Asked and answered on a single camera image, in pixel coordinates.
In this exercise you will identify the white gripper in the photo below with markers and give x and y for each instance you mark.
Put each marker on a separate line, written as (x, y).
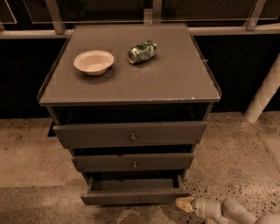
(201, 206)

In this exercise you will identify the grey bottom drawer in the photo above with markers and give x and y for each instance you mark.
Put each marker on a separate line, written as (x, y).
(134, 191)

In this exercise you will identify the grey drawer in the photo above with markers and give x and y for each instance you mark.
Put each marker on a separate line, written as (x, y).
(102, 135)
(133, 162)
(134, 191)

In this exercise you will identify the grey top drawer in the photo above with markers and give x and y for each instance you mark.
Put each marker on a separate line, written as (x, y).
(102, 135)

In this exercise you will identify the grey middle drawer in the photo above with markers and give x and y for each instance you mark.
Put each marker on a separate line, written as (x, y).
(133, 162)

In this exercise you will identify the grey drawer cabinet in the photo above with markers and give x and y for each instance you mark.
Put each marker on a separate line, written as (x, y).
(174, 86)

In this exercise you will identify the crushed green soda can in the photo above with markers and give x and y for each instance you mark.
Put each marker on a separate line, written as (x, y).
(142, 52)

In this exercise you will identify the white paper bowl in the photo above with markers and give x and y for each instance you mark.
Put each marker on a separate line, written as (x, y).
(94, 62)

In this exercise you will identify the white diagonal post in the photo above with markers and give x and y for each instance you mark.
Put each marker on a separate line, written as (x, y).
(264, 94)

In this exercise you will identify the metal railing frame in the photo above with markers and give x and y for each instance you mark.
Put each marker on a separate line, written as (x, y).
(52, 19)

